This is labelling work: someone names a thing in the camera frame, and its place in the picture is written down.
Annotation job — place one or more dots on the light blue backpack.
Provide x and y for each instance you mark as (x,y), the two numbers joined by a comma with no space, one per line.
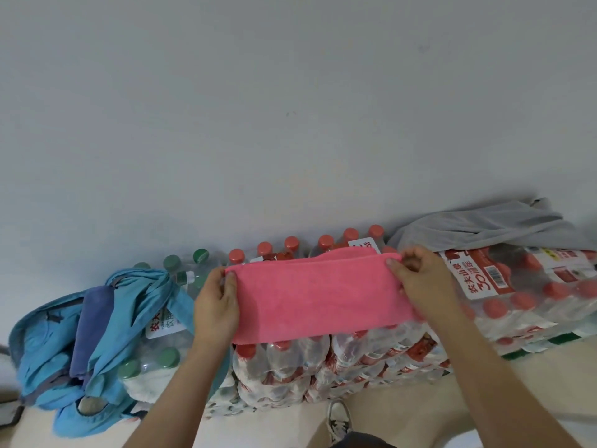
(42,331)

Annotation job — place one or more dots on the person's left hand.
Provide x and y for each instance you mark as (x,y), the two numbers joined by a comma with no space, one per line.
(214,317)

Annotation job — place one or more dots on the person's left forearm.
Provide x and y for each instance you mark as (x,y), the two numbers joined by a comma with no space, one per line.
(172,401)

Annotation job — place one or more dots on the person's dark shorts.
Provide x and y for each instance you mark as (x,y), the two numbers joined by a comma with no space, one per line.
(364,440)

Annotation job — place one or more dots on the pink towel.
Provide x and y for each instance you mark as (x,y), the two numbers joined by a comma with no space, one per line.
(317,298)

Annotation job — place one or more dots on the stack of water bottle packs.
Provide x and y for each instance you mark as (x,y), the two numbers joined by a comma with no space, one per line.
(350,359)

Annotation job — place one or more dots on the white and black sneaker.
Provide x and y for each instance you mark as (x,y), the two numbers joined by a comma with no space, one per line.
(338,422)

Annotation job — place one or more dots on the grey-blue towel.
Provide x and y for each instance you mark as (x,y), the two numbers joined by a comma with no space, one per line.
(91,326)

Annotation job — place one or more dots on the person's right forearm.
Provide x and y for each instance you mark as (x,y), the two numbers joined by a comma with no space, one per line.
(503,391)

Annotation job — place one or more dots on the person's right hand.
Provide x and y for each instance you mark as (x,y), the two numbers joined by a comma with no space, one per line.
(429,284)

